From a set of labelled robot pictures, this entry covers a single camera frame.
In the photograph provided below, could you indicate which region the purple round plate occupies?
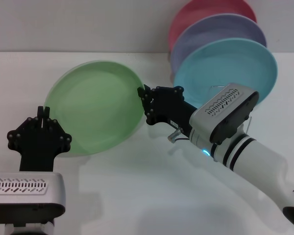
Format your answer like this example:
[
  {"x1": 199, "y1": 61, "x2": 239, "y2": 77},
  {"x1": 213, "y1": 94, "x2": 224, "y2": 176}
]
[{"x1": 170, "y1": 14, "x2": 268, "y2": 74}]

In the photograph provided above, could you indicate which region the red round plate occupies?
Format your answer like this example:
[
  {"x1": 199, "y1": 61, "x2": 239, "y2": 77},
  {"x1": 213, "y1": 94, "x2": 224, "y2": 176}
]
[{"x1": 168, "y1": 0, "x2": 257, "y2": 52}]

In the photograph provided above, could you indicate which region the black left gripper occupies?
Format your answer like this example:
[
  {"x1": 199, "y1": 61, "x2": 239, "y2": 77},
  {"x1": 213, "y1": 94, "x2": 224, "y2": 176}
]
[{"x1": 6, "y1": 106, "x2": 73, "y2": 172}]

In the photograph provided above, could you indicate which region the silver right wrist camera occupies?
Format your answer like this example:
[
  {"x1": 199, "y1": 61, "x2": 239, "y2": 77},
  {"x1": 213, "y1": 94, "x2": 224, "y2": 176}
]
[{"x1": 189, "y1": 83, "x2": 260, "y2": 145}]

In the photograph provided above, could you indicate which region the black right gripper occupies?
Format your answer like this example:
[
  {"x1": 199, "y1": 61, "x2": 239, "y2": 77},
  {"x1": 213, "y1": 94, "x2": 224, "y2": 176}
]
[{"x1": 137, "y1": 85, "x2": 198, "y2": 137}]

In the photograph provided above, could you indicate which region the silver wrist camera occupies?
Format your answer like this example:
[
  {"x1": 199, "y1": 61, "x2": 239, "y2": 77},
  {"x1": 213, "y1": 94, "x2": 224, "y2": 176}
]
[
  {"x1": 0, "y1": 172, "x2": 66, "y2": 225},
  {"x1": 189, "y1": 83, "x2": 260, "y2": 145}
]

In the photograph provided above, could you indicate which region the silver cable plug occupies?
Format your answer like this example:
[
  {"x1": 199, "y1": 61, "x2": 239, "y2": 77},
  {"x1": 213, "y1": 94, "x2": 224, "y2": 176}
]
[{"x1": 167, "y1": 127, "x2": 191, "y2": 142}]

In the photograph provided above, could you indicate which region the green round plate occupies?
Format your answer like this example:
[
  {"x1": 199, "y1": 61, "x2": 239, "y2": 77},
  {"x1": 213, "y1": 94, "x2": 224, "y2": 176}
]
[{"x1": 44, "y1": 60, "x2": 146, "y2": 157}]

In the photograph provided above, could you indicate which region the chrome wire plate rack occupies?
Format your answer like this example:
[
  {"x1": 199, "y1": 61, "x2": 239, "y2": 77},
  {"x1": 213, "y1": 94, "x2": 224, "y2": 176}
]
[{"x1": 209, "y1": 85, "x2": 252, "y2": 135}]

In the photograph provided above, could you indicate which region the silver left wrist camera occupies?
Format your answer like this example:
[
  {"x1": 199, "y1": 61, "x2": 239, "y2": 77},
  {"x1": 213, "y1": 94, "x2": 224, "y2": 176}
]
[{"x1": 0, "y1": 172, "x2": 66, "y2": 225}]

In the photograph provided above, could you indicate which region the light blue round plate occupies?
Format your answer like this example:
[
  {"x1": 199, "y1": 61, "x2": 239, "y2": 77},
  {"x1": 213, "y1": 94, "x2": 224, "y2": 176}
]
[{"x1": 173, "y1": 38, "x2": 278, "y2": 109}]

